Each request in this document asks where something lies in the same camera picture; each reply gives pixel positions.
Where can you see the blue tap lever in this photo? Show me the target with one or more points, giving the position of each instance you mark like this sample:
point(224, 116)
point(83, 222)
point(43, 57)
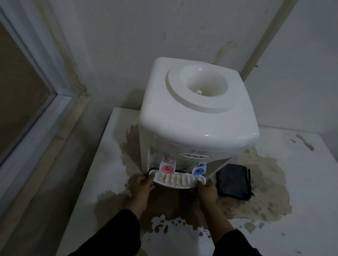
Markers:
point(199, 169)

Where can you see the person's right hand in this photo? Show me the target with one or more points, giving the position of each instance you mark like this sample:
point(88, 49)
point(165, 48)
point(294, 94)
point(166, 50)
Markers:
point(207, 192)

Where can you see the person's left thumb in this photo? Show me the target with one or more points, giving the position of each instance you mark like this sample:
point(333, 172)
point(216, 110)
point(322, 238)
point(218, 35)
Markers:
point(149, 178)

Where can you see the white window frame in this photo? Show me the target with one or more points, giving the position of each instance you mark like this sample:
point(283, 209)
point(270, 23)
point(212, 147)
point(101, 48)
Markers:
point(31, 110)

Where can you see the person's left forearm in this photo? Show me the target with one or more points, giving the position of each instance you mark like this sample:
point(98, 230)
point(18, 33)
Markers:
point(116, 230)

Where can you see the dark folded cloth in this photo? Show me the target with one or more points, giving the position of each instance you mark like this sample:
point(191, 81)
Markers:
point(233, 182)

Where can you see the red tap lever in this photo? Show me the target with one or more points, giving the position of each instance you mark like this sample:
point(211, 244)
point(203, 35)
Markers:
point(167, 165)

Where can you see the person's left hand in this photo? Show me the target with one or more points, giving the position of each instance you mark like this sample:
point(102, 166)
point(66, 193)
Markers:
point(141, 186)

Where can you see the white drip tray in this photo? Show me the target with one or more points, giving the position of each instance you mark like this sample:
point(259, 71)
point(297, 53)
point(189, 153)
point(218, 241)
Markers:
point(176, 180)

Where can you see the person's right thumb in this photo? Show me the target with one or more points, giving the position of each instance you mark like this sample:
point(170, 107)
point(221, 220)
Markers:
point(200, 185)

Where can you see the white water dispenser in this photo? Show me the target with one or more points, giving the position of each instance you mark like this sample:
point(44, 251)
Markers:
point(196, 110)

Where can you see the person's right forearm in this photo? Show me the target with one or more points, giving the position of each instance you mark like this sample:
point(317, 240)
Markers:
point(228, 232)

